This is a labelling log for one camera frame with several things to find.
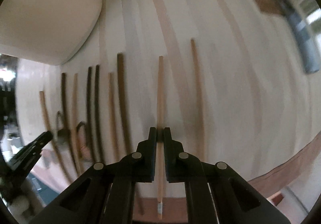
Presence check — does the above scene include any light wooden chopstick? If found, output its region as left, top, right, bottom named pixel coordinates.
left=71, top=73, right=81, bottom=176
left=157, top=56, right=164, bottom=220
left=39, top=90, right=72, bottom=184
left=108, top=72, right=120, bottom=162
left=190, top=38, right=206, bottom=161

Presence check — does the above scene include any black chopstick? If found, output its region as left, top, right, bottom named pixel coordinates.
left=94, top=65, right=105, bottom=163
left=86, top=66, right=96, bottom=163

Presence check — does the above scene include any dark brown chopstick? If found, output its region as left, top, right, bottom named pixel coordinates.
left=61, top=72, right=78, bottom=173
left=117, top=53, right=145, bottom=215

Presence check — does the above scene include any striped cat placemat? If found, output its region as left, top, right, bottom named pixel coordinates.
left=16, top=0, right=320, bottom=197

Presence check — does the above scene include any white cylindrical utensil holder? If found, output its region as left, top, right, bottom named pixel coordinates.
left=1, top=0, right=102, bottom=65

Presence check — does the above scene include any blue grey cloth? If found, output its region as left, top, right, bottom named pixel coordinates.
left=273, top=0, right=320, bottom=74

